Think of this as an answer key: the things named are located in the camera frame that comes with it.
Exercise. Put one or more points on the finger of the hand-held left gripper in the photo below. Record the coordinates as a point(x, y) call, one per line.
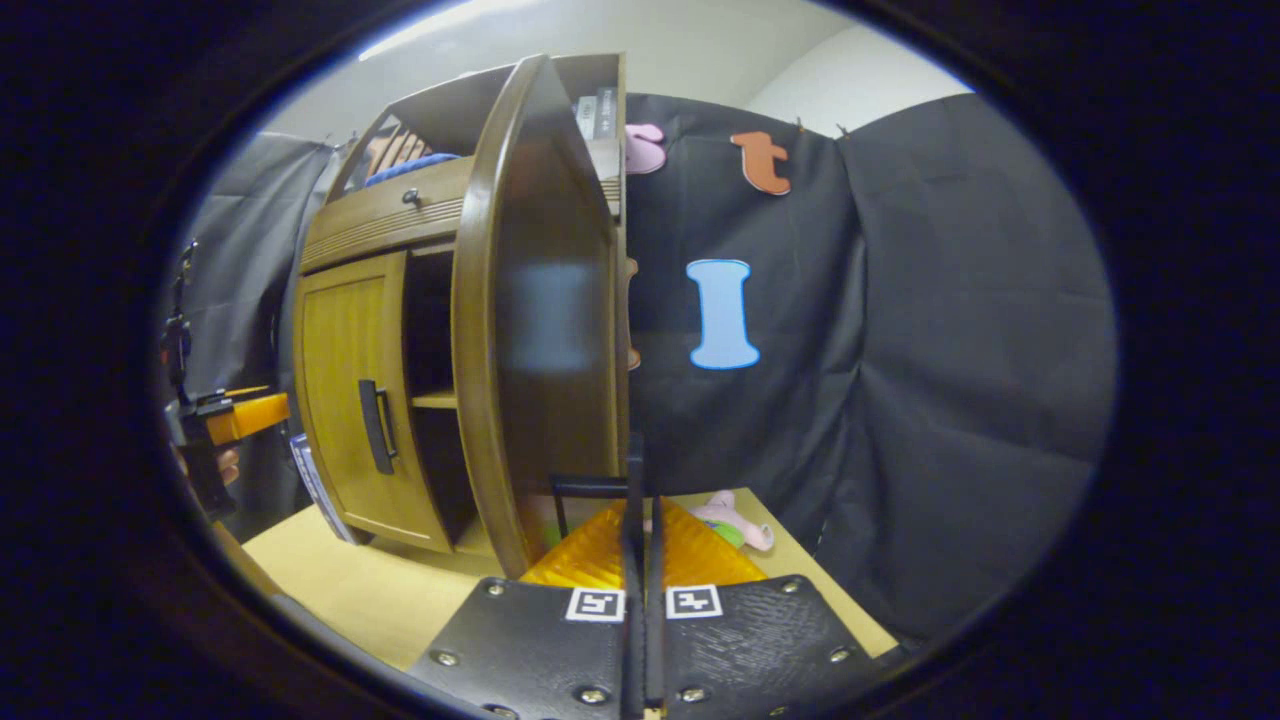
point(255, 415)
point(245, 392)

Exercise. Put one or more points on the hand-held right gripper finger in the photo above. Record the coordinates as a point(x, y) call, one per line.
point(655, 640)
point(633, 640)

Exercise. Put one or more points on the wooden double-door shoe cabinet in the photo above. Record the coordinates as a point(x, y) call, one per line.
point(450, 100)

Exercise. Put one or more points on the blue white printed board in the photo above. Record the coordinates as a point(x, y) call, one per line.
point(315, 485)

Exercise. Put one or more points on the pink green plush toy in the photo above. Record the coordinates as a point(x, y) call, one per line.
point(725, 515)

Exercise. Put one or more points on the wooden drawer with knob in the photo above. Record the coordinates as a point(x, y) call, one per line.
point(380, 215)

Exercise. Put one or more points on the blue cushion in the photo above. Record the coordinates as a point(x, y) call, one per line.
point(410, 168)

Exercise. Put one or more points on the wooden slatted rack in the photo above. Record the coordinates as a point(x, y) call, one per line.
point(395, 150)

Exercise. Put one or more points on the grey book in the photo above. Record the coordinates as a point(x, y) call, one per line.
point(587, 120)

